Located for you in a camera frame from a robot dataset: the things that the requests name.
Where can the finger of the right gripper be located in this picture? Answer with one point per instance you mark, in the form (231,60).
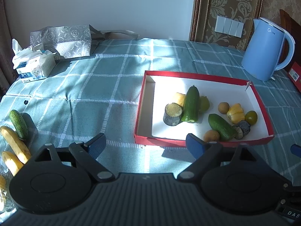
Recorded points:
(295,150)

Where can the silver patterned gift bag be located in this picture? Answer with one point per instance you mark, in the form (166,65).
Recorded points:
(73,41)

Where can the short green cucumber piece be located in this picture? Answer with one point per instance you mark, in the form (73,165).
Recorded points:
(221,127)

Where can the ornate wooden wall frame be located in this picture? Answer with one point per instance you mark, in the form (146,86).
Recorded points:
(205,13)

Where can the large yellow bell pepper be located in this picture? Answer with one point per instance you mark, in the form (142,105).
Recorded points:
(235,114)

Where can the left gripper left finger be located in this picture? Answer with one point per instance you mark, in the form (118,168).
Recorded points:
(75,163)

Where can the white tissue pack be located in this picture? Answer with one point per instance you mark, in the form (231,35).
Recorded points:
(33,63)

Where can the blue electric kettle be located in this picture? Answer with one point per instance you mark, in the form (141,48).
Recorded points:
(262,55)

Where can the dark eggplant slice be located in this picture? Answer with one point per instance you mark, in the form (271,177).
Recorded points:
(242,128)

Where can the wooden headboard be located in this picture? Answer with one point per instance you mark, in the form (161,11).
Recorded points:
(291,26)

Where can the whole small cucumber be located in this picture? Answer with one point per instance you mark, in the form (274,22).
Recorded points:
(19,124)

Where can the small yellow pepper piece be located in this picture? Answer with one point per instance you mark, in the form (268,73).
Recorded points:
(180,99)

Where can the green tomato with stem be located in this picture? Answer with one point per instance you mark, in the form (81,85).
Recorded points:
(251,117)

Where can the white wall switch panel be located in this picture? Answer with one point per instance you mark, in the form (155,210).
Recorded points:
(228,26)

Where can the long green cucumber half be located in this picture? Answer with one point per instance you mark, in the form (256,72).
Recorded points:
(191,105)

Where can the checked teal tablecloth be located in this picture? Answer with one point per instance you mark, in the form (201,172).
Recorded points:
(100,94)

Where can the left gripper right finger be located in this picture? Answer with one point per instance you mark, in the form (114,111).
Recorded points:
(217,163)

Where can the red shallow cardboard tray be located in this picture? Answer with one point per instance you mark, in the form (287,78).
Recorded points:
(159,88)

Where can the yellow banana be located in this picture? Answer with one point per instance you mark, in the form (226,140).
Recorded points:
(17,145)
(12,162)

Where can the brown kiwi fruit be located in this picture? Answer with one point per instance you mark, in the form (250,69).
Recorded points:
(223,107)
(211,136)

